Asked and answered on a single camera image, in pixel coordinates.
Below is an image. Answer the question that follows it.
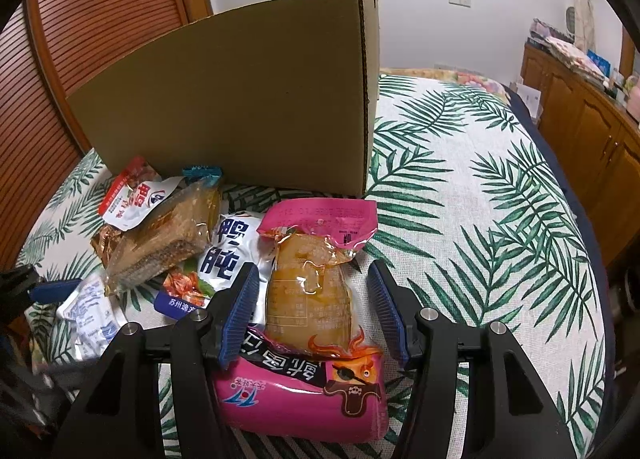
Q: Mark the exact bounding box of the clear brown cake packet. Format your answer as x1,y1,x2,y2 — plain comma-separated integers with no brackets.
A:
105,184,223,297

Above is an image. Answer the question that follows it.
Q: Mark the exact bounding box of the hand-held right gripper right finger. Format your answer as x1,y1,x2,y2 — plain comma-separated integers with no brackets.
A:
366,259,591,459

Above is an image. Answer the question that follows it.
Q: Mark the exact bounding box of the large pink snack packet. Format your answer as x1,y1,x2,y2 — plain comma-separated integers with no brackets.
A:
210,324,391,440

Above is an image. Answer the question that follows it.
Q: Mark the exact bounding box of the silver white snack packet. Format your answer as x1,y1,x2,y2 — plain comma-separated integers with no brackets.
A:
55,271,128,360

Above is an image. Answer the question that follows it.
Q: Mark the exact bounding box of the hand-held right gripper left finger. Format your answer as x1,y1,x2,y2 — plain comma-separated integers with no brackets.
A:
52,263,261,459

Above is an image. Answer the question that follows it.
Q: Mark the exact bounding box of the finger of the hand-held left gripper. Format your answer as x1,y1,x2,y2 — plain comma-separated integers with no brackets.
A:
0,265,83,325

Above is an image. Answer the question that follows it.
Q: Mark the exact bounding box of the red white snack packet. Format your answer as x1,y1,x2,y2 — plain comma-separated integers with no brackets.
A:
98,155,186,232

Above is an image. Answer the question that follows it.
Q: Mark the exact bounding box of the brown louvered wardrobe door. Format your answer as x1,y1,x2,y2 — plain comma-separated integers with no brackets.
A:
0,0,213,270

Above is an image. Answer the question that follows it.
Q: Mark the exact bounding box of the hanging patterned cloth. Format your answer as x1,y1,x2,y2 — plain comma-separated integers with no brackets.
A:
570,0,597,50

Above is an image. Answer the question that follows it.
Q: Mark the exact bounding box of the teal foil snack packet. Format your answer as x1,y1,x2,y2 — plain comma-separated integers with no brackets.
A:
182,165,222,185

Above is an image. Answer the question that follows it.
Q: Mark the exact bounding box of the brown cardboard box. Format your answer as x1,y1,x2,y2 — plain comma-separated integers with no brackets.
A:
65,0,381,200

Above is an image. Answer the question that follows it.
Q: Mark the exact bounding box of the folded floral cloth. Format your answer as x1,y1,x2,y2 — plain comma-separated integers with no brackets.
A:
530,19,606,85

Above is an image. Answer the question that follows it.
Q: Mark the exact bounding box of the wooden cabinet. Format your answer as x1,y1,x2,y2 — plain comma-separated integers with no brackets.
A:
520,42,640,270

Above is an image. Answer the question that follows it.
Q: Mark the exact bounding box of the white paper bag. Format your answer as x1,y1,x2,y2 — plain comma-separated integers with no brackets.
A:
515,82,543,120

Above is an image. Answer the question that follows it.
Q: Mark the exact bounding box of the leaf print bedspread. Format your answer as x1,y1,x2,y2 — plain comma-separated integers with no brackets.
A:
15,66,608,459

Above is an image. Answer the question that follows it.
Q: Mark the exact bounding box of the white blue-lettered snack packet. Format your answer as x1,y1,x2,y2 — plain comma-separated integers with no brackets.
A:
155,212,273,322

